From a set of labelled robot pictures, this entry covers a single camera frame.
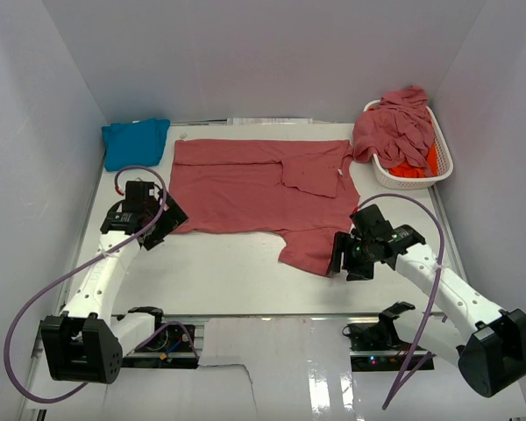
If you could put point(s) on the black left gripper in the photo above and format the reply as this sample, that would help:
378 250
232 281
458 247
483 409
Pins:
173 217

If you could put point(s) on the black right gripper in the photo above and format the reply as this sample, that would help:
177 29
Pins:
342 243

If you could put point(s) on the pink t-shirt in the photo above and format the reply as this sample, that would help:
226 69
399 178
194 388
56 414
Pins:
300 190
369 132

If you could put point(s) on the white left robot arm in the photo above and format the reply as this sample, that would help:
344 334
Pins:
87 342

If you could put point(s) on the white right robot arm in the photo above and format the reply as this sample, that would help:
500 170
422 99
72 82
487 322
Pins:
485 342

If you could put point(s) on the folded blue t-shirt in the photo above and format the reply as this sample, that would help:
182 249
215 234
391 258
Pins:
140 143

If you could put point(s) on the pink t-shirt in basket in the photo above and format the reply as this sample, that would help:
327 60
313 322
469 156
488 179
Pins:
369 132

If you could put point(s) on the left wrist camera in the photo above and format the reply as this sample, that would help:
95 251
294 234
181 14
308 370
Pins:
153 194

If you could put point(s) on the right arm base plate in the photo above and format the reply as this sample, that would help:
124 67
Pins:
372 351

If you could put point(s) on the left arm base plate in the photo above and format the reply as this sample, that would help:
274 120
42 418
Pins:
172 349

